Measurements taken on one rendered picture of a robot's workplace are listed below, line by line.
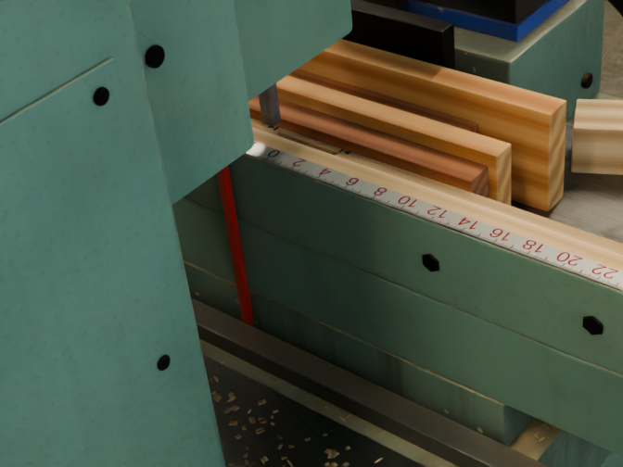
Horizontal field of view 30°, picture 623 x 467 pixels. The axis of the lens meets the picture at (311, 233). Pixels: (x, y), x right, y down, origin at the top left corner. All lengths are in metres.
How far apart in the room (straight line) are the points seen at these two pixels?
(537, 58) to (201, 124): 0.30
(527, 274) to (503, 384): 0.09
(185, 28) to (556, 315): 0.24
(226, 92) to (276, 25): 0.09
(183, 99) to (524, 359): 0.24
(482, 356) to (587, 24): 0.30
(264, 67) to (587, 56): 0.30
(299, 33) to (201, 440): 0.25
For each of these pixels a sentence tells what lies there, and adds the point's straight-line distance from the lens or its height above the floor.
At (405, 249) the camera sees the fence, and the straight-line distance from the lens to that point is 0.66.
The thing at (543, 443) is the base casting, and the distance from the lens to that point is 0.73.
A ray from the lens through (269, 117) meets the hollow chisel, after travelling 0.75.
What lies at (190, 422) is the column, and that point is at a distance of 0.60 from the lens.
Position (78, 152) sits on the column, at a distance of 0.48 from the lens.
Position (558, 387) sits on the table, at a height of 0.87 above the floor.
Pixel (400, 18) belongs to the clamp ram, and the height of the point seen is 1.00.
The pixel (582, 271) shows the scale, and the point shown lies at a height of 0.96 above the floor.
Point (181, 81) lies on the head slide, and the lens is 0.58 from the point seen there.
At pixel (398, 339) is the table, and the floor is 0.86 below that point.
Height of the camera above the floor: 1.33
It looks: 36 degrees down
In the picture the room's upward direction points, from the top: 7 degrees counter-clockwise
